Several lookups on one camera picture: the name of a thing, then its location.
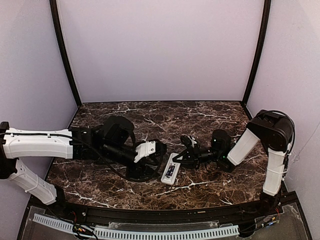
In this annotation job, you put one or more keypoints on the blue purple AAA battery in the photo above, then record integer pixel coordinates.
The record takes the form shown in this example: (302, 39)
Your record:
(167, 175)

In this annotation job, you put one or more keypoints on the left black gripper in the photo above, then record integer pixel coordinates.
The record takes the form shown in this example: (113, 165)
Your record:
(155, 156)

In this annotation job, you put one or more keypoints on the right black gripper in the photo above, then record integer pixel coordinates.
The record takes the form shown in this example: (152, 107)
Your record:
(193, 152)

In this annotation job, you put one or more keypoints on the black front rail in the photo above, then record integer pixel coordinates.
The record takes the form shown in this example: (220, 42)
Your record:
(239, 213)

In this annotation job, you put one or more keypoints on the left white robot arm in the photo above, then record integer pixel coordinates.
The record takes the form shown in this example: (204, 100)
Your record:
(113, 143)

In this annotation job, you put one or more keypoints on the right black frame post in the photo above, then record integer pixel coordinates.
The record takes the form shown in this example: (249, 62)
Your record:
(258, 51)

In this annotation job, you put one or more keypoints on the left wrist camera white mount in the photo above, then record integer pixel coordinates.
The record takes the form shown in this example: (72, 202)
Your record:
(144, 149)

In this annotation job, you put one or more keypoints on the white remote control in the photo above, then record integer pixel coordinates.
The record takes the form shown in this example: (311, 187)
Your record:
(172, 179)

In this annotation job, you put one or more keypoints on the black frame post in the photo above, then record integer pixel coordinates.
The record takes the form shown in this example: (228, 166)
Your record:
(258, 51)
(63, 52)

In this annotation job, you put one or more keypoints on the left black frame post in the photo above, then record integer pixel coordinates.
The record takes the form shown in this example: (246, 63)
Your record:
(63, 52)

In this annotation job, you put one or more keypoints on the left grey cable duct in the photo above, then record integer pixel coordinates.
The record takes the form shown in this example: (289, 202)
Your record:
(53, 223)

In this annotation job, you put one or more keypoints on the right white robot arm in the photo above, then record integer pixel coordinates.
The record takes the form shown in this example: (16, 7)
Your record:
(273, 130)

